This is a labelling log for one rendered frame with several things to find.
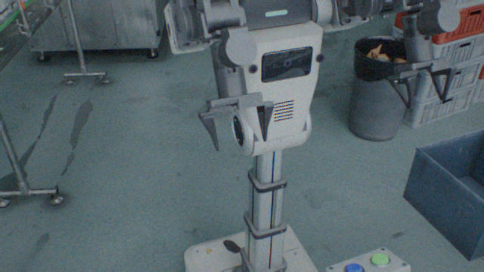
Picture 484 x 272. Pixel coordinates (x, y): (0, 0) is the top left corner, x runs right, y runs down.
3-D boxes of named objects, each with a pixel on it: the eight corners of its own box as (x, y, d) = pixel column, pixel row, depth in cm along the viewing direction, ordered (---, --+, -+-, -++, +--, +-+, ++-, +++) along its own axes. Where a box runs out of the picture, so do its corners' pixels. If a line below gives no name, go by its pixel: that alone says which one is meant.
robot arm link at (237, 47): (237, 6, 85) (194, 12, 82) (257, -9, 74) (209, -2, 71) (248, 66, 86) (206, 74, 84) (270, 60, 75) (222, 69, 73)
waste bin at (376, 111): (364, 153, 294) (382, 68, 257) (330, 119, 328) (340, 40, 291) (417, 138, 307) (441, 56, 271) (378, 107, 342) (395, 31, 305)
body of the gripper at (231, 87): (264, 101, 82) (258, 63, 81) (212, 110, 80) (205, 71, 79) (255, 101, 88) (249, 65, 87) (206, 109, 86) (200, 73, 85)
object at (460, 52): (429, 76, 290) (437, 46, 277) (385, 54, 319) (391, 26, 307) (486, 58, 314) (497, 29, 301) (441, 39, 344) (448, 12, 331)
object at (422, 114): (413, 130, 316) (420, 104, 303) (374, 104, 346) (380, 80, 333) (469, 110, 339) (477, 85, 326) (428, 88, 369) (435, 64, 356)
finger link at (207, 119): (246, 148, 82) (237, 99, 80) (209, 155, 80) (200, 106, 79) (238, 144, 88) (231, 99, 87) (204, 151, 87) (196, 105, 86)
